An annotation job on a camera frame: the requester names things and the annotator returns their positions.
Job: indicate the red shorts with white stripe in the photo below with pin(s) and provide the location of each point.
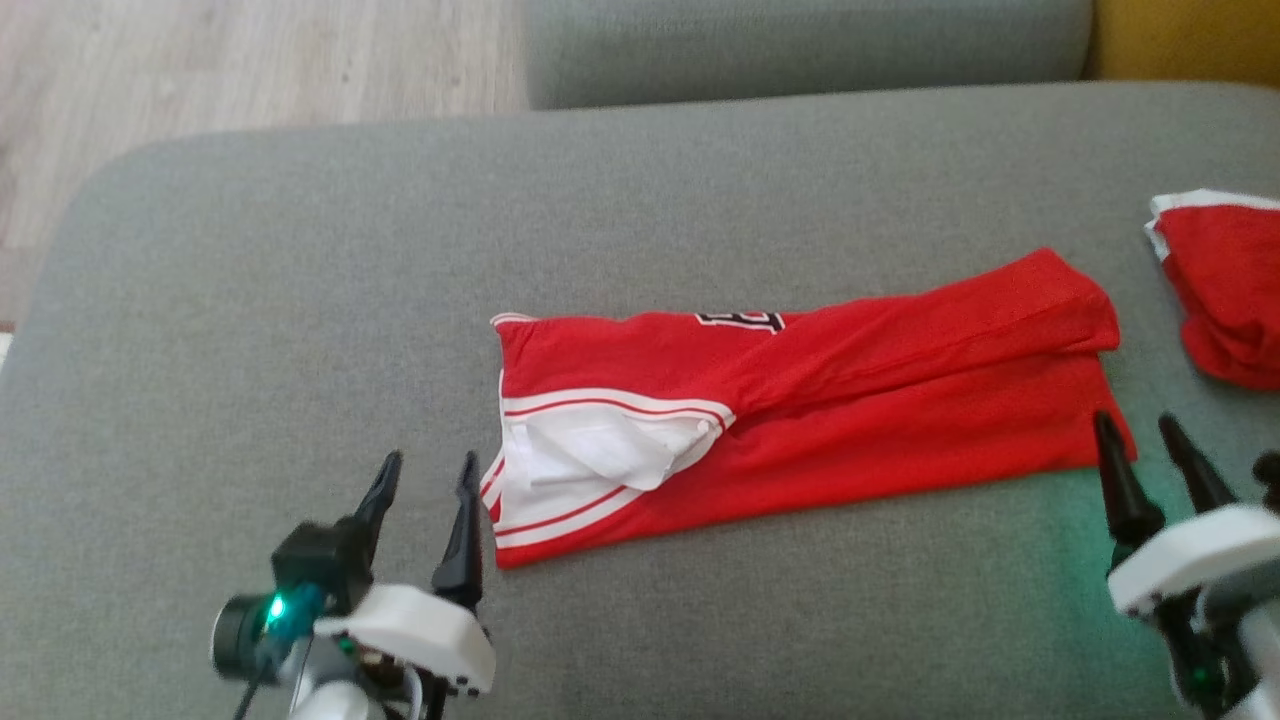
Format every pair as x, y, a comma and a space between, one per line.
1230, 290

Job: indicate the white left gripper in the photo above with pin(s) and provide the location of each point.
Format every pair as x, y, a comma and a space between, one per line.
420, 630

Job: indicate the red white jersey with number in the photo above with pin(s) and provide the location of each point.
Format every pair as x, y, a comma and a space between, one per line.
850, 400

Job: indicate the mustard yellow furniture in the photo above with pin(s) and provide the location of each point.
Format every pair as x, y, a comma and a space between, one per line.
1190, 40

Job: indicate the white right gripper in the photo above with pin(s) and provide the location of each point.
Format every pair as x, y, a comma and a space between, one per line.
1200, 550

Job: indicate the grey sofa backrest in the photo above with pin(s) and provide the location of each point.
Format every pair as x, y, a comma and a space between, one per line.
800, 50

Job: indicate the grey fabric sofa seat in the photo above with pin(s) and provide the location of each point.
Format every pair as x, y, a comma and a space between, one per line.
300, 300

